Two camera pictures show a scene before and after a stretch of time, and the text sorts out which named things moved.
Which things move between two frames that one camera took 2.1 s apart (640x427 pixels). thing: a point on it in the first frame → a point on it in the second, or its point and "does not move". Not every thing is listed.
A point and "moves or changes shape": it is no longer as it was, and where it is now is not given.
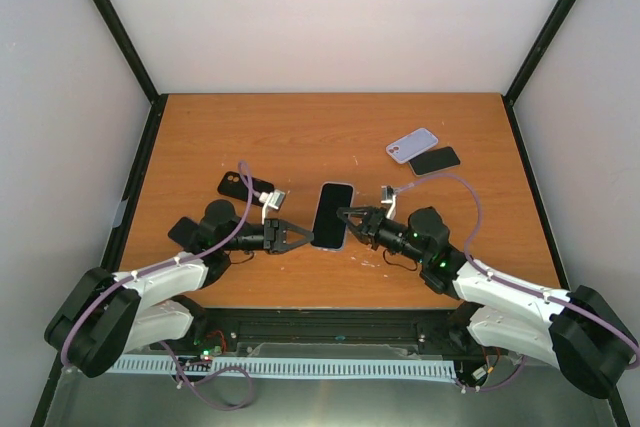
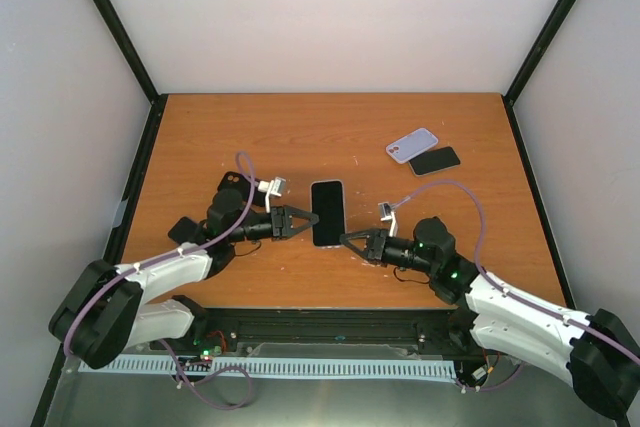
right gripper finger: (362, 237) → (360, 254)
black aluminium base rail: (123, 336) does not move
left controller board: (210, 343) does not move
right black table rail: (537, 194) does not move
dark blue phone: (182, 232) does not move
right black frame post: (563, 10) does not move
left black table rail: (115, 248) does not move
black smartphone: (331, 221) moves or changes shape
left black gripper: (280, 246) → (282, 221)
